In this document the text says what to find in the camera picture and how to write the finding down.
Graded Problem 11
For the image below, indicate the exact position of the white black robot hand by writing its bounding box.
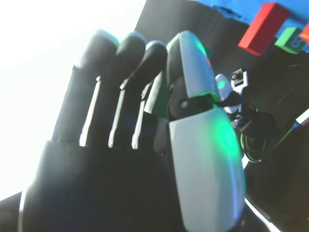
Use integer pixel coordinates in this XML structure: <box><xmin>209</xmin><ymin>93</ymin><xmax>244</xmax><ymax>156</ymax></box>
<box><xmin>18</xmin><ymin>28</ymin><xmax>247</xmax><ymax>232</ymax></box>

